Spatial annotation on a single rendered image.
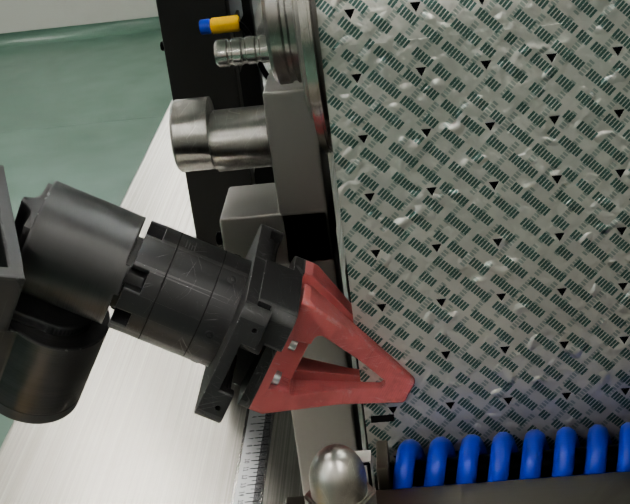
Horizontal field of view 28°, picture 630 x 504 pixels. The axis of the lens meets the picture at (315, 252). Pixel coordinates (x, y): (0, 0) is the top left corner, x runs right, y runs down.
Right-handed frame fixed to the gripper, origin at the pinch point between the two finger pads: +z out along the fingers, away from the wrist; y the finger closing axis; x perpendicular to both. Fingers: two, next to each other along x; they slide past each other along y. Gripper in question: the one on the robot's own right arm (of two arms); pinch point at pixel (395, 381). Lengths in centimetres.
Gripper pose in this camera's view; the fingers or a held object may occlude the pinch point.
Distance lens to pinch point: 64.3
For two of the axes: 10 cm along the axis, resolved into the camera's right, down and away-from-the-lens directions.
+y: -0.4, 4.0, -9.1
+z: 9.2, 3.8, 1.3
